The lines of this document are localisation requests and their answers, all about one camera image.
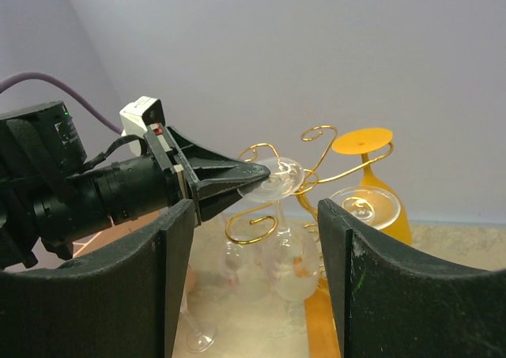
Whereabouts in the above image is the clear champagne flute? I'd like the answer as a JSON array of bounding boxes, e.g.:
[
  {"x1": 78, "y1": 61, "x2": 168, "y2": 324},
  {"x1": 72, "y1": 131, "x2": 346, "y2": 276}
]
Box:
[
  {"x1": 179, "y1": 266, "x2": 217, "y2": 353},
  {"x1": 330, "y1": 186, "x2": 401, "y2": 230}
]

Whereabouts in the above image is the clear wine glass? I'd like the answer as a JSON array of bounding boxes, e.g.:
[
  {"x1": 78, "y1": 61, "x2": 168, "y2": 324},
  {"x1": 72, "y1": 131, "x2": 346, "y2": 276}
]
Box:
[
  {"x1": 239, "y1": 156, "x2": 319, "y2": 302},
  {"x1": 218, "y1": 236, "x2": 270, "y2": 302}
]

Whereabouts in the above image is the gold wire wine glass rack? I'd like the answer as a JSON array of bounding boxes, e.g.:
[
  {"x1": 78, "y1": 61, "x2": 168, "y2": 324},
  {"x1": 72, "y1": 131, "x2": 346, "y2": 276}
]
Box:
[{"x1": 225, "y1": 124, "x2": 395, "y2": 288}]

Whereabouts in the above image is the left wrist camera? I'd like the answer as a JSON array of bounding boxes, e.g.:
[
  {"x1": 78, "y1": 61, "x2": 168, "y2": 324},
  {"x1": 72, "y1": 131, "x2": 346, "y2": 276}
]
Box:
[{"x1": 119, "y1": 96, "x2": 165, "y2": 137}]

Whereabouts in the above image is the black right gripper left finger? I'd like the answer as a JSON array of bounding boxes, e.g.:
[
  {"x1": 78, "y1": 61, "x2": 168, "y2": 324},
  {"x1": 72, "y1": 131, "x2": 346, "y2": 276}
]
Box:
[{"x1": 1, "y1": 200, "x2": 195, "y2": 357}]

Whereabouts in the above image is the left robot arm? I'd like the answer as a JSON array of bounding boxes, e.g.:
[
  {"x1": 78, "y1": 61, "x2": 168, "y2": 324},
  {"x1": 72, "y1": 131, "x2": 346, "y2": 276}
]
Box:
[{"x1": 1, "y1": 96, "x2": 270, "y2": 268}]

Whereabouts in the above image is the wooden rack base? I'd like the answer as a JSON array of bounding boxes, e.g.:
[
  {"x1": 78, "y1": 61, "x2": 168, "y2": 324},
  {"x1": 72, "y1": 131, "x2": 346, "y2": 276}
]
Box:
[{"x1": 304, "y1": 278, "x2": 341, "y2": 358}]

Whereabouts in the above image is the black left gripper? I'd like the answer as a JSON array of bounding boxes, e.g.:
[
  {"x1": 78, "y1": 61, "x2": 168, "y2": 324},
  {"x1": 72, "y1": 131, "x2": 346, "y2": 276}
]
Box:
[{"x1": 144, "y1": 126, "x2": 270, "y2": 224}]

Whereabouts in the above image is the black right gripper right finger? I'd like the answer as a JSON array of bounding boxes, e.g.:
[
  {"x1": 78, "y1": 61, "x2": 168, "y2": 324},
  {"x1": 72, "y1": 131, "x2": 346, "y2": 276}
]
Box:
[{"x1": 318, "y1": 199, "x2": 505, "y2": 357}]

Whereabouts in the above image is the yellow plastic goblet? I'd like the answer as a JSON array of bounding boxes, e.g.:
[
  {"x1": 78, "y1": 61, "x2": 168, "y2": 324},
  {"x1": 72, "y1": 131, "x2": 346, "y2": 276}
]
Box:
[{"x1": 332, "y1": 127, "x2": 412, "y2": 245}]

